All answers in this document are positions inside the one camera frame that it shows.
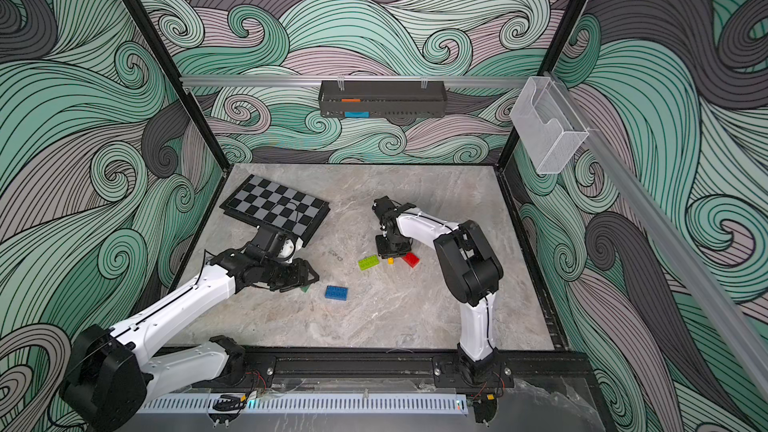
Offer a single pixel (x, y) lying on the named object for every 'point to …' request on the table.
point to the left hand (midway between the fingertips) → (314, 278)
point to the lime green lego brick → (368, 262)
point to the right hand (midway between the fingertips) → (391, 254)
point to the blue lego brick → (336, 292)
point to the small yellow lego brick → (391, 261)
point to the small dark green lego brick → (305, 288)
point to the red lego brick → (411, 259)
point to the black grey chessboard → (265, 203)
